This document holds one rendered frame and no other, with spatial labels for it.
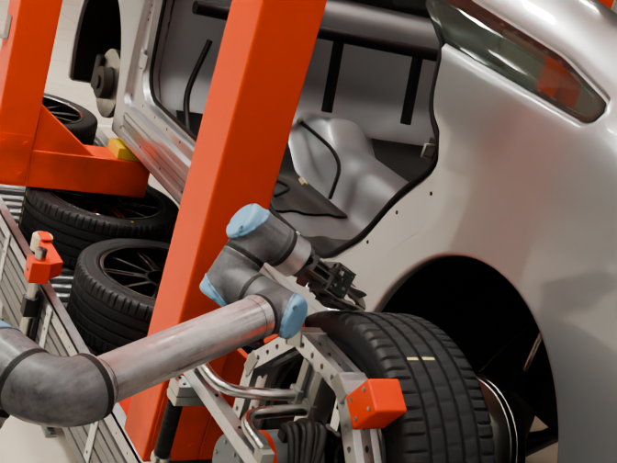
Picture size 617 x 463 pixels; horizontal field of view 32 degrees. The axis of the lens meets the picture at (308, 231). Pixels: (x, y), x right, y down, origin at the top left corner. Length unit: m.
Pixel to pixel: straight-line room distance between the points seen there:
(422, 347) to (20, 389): 0.90
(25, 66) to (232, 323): 2.50
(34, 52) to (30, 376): 2.70
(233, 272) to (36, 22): 2.31
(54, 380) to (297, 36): 1.08
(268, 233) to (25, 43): 2.29
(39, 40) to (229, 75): 1.91
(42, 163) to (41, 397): 2.80
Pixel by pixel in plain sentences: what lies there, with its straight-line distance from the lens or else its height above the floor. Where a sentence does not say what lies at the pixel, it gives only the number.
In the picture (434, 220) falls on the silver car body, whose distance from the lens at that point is 2.65.
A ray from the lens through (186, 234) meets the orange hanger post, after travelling 2.64.
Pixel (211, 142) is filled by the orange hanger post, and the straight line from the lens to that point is 2.57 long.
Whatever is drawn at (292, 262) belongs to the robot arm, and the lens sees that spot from 2.25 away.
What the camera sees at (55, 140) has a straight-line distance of 4.50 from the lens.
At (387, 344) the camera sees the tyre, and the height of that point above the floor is 1.17.
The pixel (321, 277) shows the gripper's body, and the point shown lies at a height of 1.25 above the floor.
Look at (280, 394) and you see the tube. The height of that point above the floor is 1.01.
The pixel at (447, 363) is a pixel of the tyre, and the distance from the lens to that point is 2.29.
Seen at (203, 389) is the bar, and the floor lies 0.97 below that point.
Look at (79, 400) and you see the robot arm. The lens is 1.77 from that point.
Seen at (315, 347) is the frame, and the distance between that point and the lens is 2.26.
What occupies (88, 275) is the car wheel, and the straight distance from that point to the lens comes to 3.88.
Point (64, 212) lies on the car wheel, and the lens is 4.41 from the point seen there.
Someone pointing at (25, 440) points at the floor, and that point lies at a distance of 3.82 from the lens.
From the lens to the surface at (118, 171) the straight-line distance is 4.61.
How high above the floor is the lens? 2.04
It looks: 18 degrees down
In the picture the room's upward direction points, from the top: 17 degrees clockwise
